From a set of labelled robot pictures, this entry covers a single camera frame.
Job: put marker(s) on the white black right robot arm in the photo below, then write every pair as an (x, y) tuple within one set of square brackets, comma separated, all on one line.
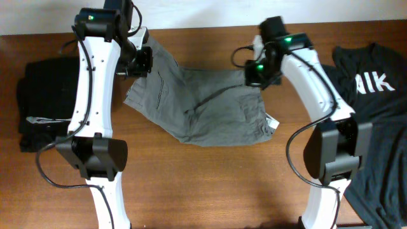
[(339, 144)]

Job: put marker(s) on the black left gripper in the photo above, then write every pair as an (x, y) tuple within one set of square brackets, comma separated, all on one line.
[(145, 65)]

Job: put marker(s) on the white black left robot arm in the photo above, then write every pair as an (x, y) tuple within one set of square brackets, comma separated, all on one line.
[(108, 46)]

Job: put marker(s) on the grey cargo shorts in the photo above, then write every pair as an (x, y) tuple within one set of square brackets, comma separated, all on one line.
[(199, 106)]

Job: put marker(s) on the folded black garment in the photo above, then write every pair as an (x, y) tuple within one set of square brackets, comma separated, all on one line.
[(46, 97)]

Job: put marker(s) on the dark teal printed t-shirt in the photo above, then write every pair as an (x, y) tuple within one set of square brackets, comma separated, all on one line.
[(372, 80)]

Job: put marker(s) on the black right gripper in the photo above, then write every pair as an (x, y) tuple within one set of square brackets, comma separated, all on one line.
[(252, 78)]

